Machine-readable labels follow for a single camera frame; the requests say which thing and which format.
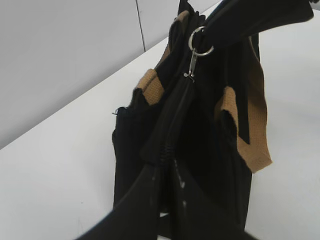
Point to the silver zipper pull with ring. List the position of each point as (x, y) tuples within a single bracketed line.
[(195, 54)]

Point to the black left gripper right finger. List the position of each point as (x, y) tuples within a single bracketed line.
[(234, 20)]

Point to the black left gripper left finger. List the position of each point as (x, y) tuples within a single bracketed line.
[(193, 216)]

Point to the black tote bag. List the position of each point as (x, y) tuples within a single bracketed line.
[(215, 126)]

